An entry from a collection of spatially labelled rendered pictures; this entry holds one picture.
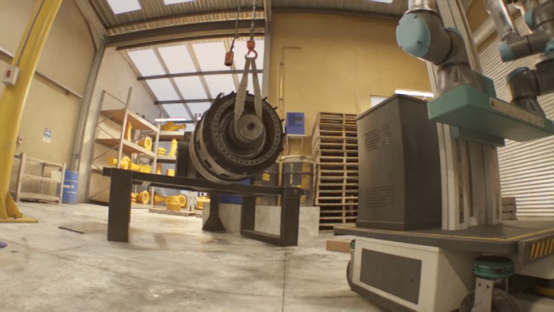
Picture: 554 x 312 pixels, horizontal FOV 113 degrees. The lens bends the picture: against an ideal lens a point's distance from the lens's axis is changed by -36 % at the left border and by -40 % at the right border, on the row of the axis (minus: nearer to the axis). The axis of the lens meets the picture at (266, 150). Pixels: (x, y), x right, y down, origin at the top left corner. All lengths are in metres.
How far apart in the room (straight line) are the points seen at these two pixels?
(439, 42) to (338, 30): 7.09
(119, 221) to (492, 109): 2.46
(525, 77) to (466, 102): 0.58
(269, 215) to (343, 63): 4.53
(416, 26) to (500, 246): 0.59
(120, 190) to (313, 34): 6.48
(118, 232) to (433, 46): 2.40
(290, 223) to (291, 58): 5.07
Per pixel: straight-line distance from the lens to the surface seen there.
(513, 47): 1.13
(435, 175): 1.15
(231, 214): 4.26
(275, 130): 1.69
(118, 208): 2.42
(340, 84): 6.96
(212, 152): 1.61
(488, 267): 0.79
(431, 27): 0.83
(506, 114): 0.97
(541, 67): 1.35
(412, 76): 7.82
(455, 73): 0.87
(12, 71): 3.32
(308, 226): 4.20
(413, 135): 1.09
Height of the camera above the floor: 0.41
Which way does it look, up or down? 12 degrees up
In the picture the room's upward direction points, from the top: 2 degrees clockwise
